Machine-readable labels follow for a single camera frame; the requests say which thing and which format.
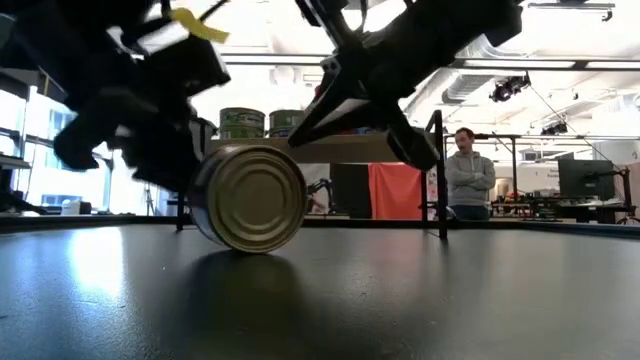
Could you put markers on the silver lid seafood can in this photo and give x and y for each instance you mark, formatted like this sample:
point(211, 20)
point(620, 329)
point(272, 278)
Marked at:
point(250, 200)

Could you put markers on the thin tripod stand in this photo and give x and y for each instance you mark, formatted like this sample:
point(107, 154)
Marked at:
point(149, 200)

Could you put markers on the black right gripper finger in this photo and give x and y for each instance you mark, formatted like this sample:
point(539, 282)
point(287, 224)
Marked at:
point(412, 145)
point(340, 105)

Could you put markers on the white hanging sheet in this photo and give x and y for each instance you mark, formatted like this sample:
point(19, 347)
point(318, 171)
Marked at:
point(315, 172)

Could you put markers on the black background monitor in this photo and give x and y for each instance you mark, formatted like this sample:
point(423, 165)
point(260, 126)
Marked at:
point(585, 180)

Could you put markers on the black partition panel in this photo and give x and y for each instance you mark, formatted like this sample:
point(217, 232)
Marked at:
point(350, 192)

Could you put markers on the black aluminium table frame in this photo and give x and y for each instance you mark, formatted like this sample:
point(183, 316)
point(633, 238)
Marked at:
point(575, 227)

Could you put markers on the wooden shelf with black legs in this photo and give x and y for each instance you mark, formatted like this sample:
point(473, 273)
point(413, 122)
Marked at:
point(350, 150)

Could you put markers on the green label silver lid can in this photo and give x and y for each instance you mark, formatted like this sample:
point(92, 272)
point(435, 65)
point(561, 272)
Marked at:
point(286, 119)
point(282, 132)

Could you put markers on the black table mat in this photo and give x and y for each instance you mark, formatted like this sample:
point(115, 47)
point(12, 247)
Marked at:
point(400, 300)

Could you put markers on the black background robot arm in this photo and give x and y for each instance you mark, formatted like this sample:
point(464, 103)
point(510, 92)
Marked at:
point(320, 192)

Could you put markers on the silver ventilation duct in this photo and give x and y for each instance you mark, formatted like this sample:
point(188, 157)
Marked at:
point(465, 85)

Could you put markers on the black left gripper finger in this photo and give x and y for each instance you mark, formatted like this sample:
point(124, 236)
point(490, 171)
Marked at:
point(170, 160)

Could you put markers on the person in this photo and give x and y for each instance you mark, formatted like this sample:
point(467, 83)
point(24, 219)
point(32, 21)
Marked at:
point(469, 177)

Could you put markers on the black ceiling spotlight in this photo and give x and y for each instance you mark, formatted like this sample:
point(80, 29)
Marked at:
point(509, 88)
point(554, 129)

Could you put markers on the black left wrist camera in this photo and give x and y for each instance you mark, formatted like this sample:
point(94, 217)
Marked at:
point(190, 65)

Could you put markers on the orange cloth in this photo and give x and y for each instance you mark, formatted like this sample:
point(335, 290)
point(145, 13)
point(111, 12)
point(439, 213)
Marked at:
point(395, 192)

